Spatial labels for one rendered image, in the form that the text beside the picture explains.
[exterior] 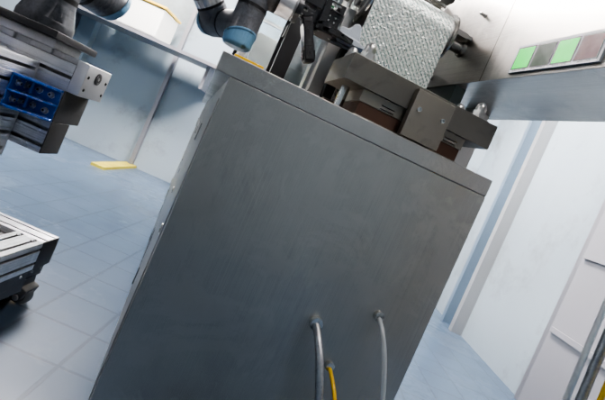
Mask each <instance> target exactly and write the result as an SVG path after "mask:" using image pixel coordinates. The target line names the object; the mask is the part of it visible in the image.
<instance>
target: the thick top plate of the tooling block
mask: <svg viewBox="0 0 605 400"><path fill-rule="evenodd" d="M324 82H325V83H327V84H329V85H331V86H334V87H335V88H337V89H340V87H341V85H346V86H349V87H350V89H349V91H351V90H357V89H363V88H364V89H366V90H368V91H370V92H372V93H374V94H376V95H379V96H380V97H382V98H384V99H386V100H388V101H390V102H392V103H394V104H396V105H398V106H400V107H402V108H404V109H405V110H407V109H408V106H409V104H410V102H411V99H412V97H413V95H414V93H415V90H416V89H418V88H420V89H422V90H424V91H426V92H428V93H430V94H432V95H434V96H436V97H437V98H439V99H441V100H443V101H445V102H447V103H449V104H451V105H453V106H454V107H455V108H456V109H455V111H454V113H453V115H452V117H451V119H450V121H449V124H448V126H447V128H446V130H447V131H449V132H452V133H453V134H455V135H457V136H459V137H461V138H463V139H465V142H464V145H463V147H467V148H475V149H482V150H488V149H489V146H490V144H491V142H492V138H493V136H494V134H495V133H496V131H497V128H498V127H497V126H495V125H493V124H491V123H488V122H486V121H485V120H484V119H482V118H480V117H478V116H476V115H474V114H471V113H469V112H468V111H466V110H465V109H463V108H461V107H459V106H457V105H454V104H453V103H451V102H449V101H448V100H446V99H444V98H442V97H440V96H438V95H436V94H434V93H432V92H430V91H428V90H427V89H425V88H423V87H421V86H419V85H417V84H415V83H413V82H411V81H410V80H408V79H406V78H405V77H402V76H400V75H398V74H396V73H394V72H392V71H391V70H389V69H388V68H385V67H383V66H381V65H379V64H377V63H375V62H373V61H372V60H370V59H368V58H366V57H364V56H362V55H360V54H358V53H357V52H354V53H351V54H349V55H347V56H344V57H342V58H339V59H335V60H334V61H333V63H332V65H331V67H330V71H329V73H328V75H327V77H326V79H325V81H324Z"/></svg>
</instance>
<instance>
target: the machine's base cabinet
mask: <svg viewBox="0 0 605 400"><path fill-rule="evenodd" d="M484 198H485V197H484V196H483V195H479V194H477V193H475V192H474V191H472V190H470V189H468V188H466V187H464V186H460V185H458V184H457V183H455V182H453V181H451V180H449V179H446V178H444V177H442V176H440V175H438V174H436V173H434V172H431V171H429V170H427V169H425V168H423V167H421V166H419V165H417V164H414V163H412V162H410V161H408V160H407V159H404V158H402V157H399V156H397V155H395V154H393V153H391V152H390V151H388V150H384V149H382V148H380V147H378V146H376V145H374V144H373V143H371V142H369V141H365V140H363V139H361V138H359V137H357V136H356V135H354V134H351V133H349V132H346V131H344V130H342V129H340V128H339V127H336V126H334V125H332V124H330V123H327V122H325V121H323V120H322V119H319V118H317V117H315V116H313V115H311V114H308V113H306V112H304V111H302V110H300V109H298V108H296V107H294V106H292V105H289V104H287V103H285V102H283V101H281V100H279V99H277V98H275V97H273V96H270V95H268V94H266V93H264V92H262V91H260V90H258V89H255V88H254V87H252V86H249V85H247V84H245V83H243V82H241V81H238V80H237V79H235V78H233V77H229V78H228V80H227V81H226V82H225V83H224V84H223V85H222V86H221V88H220V89H219V90H218V91H217V92H216V93H215V94H214V95H213V96H212V98H211V99H210V100H209V101H208V102H207V103H206V104H205V106H204V109H203V110H202V113H201V115H200V117H199V118H198V120H197V122H196V126H195V128H194V131H193V134H192V136H191V138H190V141H189V142H188V144H187V147H186V149H185V153H184V155H183V157H182V159H181V161H180V163H179V165H178V168H177V170H176V173H175V175H174V177H173V178H172V180H171V183H170V187H169V189H168V191H167V194H166V196H165V199H164V202H163V205H162V206H161V209H160V211H159V213H158V218H157V220H156V223H155V225H154V228H153V230H152V233H151V235H150V236H149V242H148V244H147V247H146V249H145V251H144V254H143V256H142V259H141V262H140V265H139V267H138V270H137V272H136V275H135V277H134V279H133V281H132V285H131V289H130V292H129V294H128V296H127V299H126V301H125V304H124V306H123V309H122V312H121V315H120V318H119V320H118V323H117V324H116V327H115V330H114V332H113V336H112V338H111V341H110V343H109V346H108V349H107V351H106V353H105V355H104V360H103V362H102V365H101V367H100V369H99V372H98V374H97V377H96V380H95V383H94V386H93V388H92V391H91V393H90V396H89V398H88V400H314V396H315V345H314V335H313V330H312V329H311V327H310V325H309V321H310V319H311V318H312V317H313V316H319V317H320V318H321V319H322V321H323V327H322V328H321V335H322V343H323V359H324V363H325V362H326V361H327V360H331V361H332V362H333V363H334V365H335V368H334V370H333V371H332V372H333V377H334V380H335V387H336V393H337V400H380V393H381V376H382V349H381V337H380V331H379V327H378V322H377V321H376V320H375V319H374V318H373V313H374V312H375V311H377V310H379V311H381V312H382V313H383V314H384V320H383V325H384V331H385V338H386V351H387V377H386V394H385V400H394V398H395V396H396V394H397V392H398V390H399V388H400V385H401V383H402V381H403V378H404V376H405V374H406V372H407V370H408V367H409V365H410V364H411V361H412V358H413V356H414V354H415V352H416V349H417V348H418V346H419V344H420V340H421V338H422V336H423V334H424V332H425V330H426V328H427V326H428V324H429V320H430V318H431V316H432V314H433V312H434V310H435V308H436V306H437V304H438V300H439V298H440V297H441V295H442V292H443V290H444V288H445V286H446V283H447V281H448V279H449V277H450V274H451V272H452V270H453V268H454V266H455V264H456V261H457V259H458V257H459V254H460V252H461V250H462V248H463V246H464V244H465V241H466V239H467V236H468V234H469V232H470V231H471V229H472V226H473V224H474V221H475V218H476V216H477V215H478V213H479V211H480V208H481V206H482V204H483V201H484Z"/></svg>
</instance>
